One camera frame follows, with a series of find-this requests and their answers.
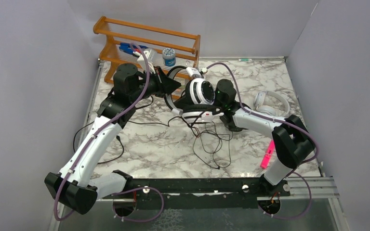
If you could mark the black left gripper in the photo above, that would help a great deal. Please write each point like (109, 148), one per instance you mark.
(165, 83)

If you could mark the white black gaming headset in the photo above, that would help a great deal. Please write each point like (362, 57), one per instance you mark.
(196, 105)

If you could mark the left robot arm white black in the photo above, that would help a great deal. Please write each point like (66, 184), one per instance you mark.
(72, 185)

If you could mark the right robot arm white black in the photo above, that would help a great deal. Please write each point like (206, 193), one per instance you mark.
(291, 139)

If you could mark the white over-ear headphones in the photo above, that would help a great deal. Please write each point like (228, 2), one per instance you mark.
(271, 103)

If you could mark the blue lidded jar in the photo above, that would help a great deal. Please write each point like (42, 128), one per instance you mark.
(169, 56)

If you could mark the blue black hand tool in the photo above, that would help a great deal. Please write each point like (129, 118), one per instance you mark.
(126, 48)

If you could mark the wooden orange shelf rack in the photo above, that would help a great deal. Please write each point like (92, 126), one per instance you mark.
(187, 46)

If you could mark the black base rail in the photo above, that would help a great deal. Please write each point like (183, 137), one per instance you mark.
(199, 193)

